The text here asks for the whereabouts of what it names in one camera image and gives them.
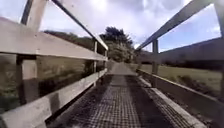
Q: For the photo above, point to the dark green tree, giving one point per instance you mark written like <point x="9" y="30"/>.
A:
<point x="116" y="41"/>

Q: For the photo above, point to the mesh-covered wooden bridge deck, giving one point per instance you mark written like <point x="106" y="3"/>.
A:
<point x="115" y="106"/>

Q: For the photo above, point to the grass field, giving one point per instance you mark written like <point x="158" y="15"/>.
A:
<point x="195" y="74"/>

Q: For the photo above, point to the pale wooden bridge railing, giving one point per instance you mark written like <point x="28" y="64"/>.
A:
<point x="40" y="43"/>

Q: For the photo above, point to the dark wooden bridge railing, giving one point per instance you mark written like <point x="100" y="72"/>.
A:
<point x="186" y="55"/>

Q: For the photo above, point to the pale footpath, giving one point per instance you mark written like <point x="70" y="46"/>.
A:
<point x="120" y="68"/>

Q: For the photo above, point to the hedge line of bushes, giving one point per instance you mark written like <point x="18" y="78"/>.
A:
<point x="71" y="39"/>

